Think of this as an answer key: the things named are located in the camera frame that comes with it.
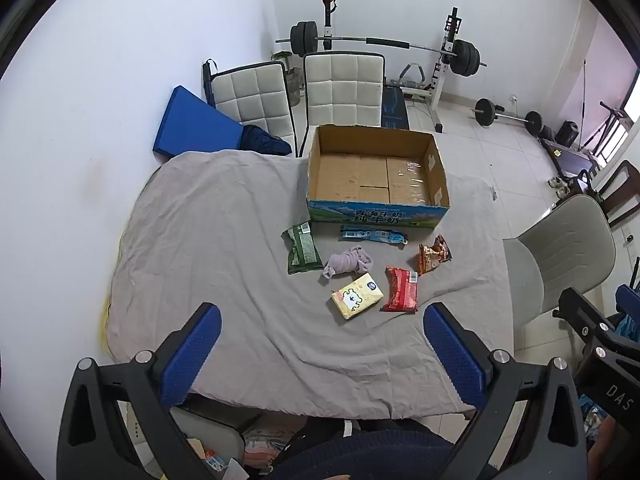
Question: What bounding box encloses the white bench press rack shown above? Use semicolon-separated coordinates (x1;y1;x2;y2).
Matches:
320;0;461;133

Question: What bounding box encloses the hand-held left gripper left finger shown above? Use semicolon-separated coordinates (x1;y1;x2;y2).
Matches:
56;302;223;480

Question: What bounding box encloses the purple cloth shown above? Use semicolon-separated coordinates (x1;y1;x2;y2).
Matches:
322;246;374;279

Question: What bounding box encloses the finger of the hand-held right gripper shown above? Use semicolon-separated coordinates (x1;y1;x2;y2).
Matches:
616;285;640;318
552;287;640;361

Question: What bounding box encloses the blue foam mat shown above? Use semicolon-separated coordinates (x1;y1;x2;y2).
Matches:
152;86;246;163

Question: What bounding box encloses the long blue packet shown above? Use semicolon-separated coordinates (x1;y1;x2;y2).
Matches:
340;225;408;246

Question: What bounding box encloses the orange snack packet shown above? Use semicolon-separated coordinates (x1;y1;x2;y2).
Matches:
417;234;453;277

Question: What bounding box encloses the person's right forearm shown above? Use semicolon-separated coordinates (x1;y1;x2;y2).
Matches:
586;412;623;480

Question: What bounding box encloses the black metal stand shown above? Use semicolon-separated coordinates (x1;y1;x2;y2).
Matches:
597;102;633;151

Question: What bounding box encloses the person's dark sweater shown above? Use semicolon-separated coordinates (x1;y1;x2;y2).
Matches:
272;420;481;480

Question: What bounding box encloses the open cardboard box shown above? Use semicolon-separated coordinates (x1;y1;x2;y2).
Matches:
306;124;451;228

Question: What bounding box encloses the dark wooden chair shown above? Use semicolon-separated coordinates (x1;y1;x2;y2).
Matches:
597;160;640;226

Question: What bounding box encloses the grey table cloth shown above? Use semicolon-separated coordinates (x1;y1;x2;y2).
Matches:
102;150;516;421

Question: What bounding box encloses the beige plastic chair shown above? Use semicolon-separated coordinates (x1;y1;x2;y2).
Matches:
502;194;617;326

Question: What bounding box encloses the red snack packet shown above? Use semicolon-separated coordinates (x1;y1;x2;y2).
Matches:
381;266;420;313

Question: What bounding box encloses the dark blue jacket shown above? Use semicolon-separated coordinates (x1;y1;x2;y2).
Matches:
241;124;292;157

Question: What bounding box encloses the yellow under cloth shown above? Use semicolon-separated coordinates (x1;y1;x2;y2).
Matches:
99;230;126;356

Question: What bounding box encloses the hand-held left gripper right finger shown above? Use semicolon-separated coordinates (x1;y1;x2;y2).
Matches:
422;302;588;480

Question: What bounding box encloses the long barbell with black plates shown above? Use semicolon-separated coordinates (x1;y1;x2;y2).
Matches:
275;21;488;77

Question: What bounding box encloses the white padded chair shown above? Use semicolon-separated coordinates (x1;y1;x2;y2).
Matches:
300;52;387;158
202;60;298;158

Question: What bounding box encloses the yellow tissue pack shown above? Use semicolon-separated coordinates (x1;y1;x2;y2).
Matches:
331;275;385;321

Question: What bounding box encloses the short barbell with black plates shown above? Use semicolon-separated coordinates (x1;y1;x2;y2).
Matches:
470;98;543;137

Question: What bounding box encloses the green snack packet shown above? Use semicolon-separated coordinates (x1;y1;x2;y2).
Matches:
281;222;325;275

